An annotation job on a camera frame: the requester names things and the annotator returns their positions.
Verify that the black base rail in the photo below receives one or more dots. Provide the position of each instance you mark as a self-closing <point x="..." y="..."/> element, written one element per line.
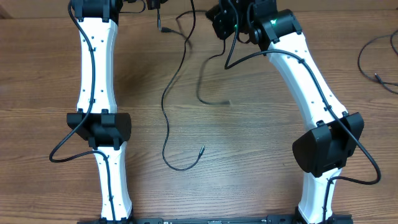
<point x="270" y="219"/>

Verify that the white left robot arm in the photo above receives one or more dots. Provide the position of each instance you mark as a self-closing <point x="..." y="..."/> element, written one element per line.
<point x="97" y="119"/>

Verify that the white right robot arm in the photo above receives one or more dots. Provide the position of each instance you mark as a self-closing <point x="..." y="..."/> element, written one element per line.
<point x="331" y="132"/>

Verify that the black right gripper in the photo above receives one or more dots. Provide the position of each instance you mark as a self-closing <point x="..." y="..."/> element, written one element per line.
<point x="221" y="24"/>

